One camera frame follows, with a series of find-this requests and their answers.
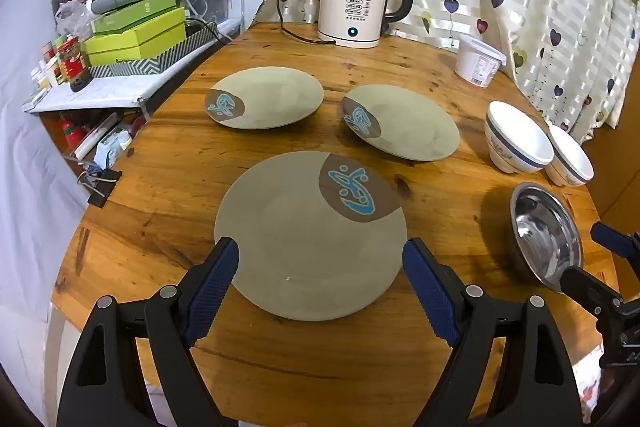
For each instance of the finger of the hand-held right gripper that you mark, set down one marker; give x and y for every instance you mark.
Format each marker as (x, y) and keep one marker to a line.
(585, 287)
(614, 238)

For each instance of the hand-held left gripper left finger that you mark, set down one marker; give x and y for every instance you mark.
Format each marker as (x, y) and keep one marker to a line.
(215, 287)

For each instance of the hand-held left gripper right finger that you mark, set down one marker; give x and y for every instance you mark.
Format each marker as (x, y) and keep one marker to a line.
(430, 292)

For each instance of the stainless steel bowl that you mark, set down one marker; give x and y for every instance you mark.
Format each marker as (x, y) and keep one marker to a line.
(545, 232)

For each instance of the white bowl with blue stripe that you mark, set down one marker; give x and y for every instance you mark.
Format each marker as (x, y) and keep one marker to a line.
(520, 137)
(570, 157)

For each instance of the grey-green plate with blue motif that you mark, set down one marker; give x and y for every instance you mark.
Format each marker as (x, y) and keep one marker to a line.
(300, 247)
(415, 127)
(280, 97)

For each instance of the black binder clip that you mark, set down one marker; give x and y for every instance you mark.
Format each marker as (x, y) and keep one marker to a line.
(109, 177)
(100, 198)

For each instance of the tissue pack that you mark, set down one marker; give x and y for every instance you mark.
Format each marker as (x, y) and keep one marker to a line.
(112, 147)

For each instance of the white rolled paper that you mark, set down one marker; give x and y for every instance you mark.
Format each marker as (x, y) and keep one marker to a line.
(95, 136)

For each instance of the red figurine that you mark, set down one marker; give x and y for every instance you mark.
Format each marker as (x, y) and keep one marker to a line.
(71, 132)

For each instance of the white plastic tub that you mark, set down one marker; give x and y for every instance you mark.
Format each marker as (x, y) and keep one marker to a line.
(477, 62)

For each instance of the grey chevron patterned box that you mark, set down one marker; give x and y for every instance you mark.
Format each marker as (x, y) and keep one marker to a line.
(150, 66)

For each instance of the white shelf board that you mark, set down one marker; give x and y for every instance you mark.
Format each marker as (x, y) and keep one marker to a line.
(90, 92)

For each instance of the lime green box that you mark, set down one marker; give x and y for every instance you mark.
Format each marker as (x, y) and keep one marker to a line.
(145, 32)
(120, 58)

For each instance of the santa figure jar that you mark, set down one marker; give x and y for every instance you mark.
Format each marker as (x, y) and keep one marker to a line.
(75, 67)

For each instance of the row of small bottles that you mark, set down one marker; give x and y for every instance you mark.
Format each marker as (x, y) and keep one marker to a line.
(47, 67)

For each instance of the clear plastic storage box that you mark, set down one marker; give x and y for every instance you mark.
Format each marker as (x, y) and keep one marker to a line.
(215, 4)

